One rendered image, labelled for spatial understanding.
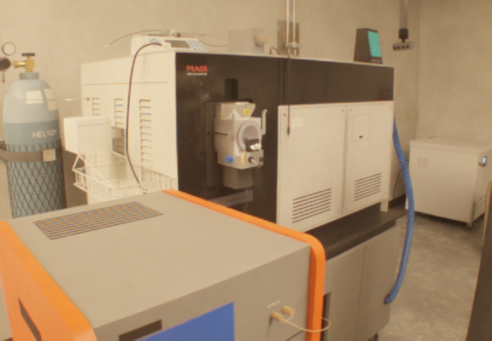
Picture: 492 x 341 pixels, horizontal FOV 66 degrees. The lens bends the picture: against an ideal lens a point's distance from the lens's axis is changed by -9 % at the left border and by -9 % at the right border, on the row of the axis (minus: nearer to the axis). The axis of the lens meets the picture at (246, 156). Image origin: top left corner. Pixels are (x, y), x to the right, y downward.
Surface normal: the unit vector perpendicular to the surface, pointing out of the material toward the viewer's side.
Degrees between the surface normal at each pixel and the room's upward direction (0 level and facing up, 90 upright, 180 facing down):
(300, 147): 90
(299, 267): 90
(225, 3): 90
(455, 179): 90
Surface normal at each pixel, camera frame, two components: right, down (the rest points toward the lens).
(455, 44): -0.73, 0.12
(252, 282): 0.68, 0.13
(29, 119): 0.39, 0.14
